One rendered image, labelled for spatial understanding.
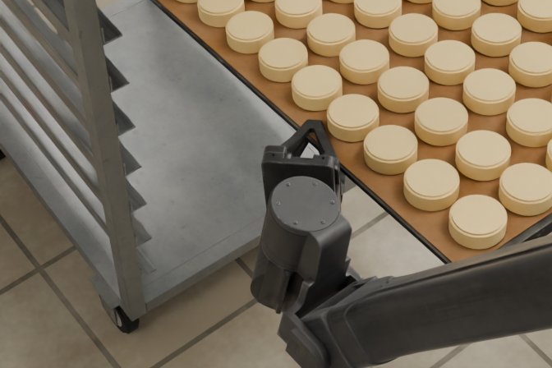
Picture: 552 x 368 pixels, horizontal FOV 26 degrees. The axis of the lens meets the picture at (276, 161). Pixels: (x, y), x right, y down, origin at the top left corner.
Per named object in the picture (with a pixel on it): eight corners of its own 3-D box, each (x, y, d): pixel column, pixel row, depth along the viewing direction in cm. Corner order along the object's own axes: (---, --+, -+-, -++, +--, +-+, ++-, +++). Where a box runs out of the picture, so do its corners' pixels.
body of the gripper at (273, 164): (272, 218, 115) (259, 279, 111) (264, 146, 108) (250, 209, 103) (339, 223, 114) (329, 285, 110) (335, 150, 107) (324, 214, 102)
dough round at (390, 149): (388, 131, 115) (388, 115, 113) (428, 154, 112) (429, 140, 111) (352, 158, 113) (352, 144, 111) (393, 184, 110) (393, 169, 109)
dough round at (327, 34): (365, 42, 124) (365, 26, 123) (329, 64, 122) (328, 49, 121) (333, 20, 127) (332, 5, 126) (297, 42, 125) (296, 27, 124)
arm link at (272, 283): (244, 313, 105) (307, 327, 105) (255, 268, 99) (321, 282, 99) (257, 250, 109) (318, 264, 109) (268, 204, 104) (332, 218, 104)
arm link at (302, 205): (315, 384, 100) (386, 331, 104) (340, 309, 91) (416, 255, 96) (223, 287, 105) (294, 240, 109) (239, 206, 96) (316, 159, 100)
